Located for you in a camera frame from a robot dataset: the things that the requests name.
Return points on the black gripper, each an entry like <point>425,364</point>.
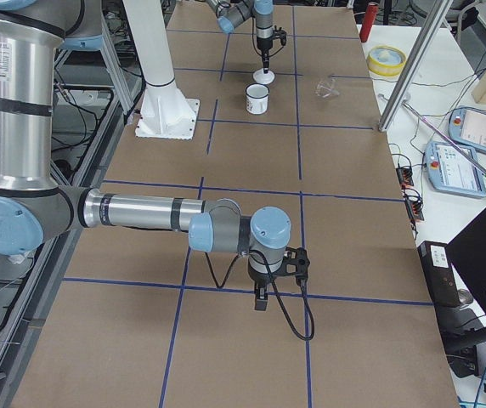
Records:
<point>263,46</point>
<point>260,280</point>

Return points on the white ceramic lid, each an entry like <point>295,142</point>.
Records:
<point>263,77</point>

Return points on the clear plastic funnel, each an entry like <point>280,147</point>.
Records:
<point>326,88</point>

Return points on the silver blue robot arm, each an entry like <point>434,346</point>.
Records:
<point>30,34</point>
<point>229,17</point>

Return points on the white enamel mug blue rim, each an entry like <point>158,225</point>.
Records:
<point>257,98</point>

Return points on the red cardboard tube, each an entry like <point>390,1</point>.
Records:
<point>368,21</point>

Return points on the yellow tape roll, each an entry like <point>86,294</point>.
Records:
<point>386,61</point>

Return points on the black desktop box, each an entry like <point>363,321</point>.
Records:
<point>439,274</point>

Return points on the near teach pendant tablet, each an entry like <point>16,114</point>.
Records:
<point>449,172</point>

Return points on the teach pendant tablet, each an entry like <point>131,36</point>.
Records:
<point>467,126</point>
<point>449,172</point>

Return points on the far teach pendant tablet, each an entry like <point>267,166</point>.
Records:
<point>467,126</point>

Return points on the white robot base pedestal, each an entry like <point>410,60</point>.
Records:
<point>165,112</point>

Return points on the aluminium frame post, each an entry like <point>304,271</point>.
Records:
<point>431,25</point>

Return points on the aluminium frame rail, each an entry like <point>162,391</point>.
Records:
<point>72,148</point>

